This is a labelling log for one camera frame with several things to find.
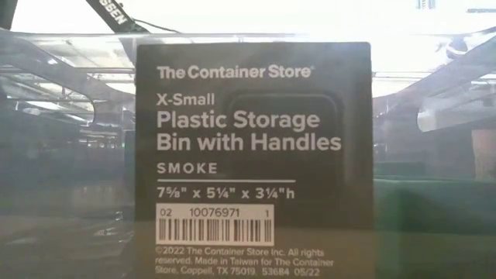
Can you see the black bin label sticker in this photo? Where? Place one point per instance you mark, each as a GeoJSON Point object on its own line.
{"type": "Point", "coordinates": [252, 155]}

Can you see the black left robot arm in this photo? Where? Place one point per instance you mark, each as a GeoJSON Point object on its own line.
{"type": "Point", "coordinates": [116, 15]}

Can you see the smoke plastic storage bin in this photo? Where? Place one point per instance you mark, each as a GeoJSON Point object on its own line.
{"type": "Point", "coordinates": [58, 174]}

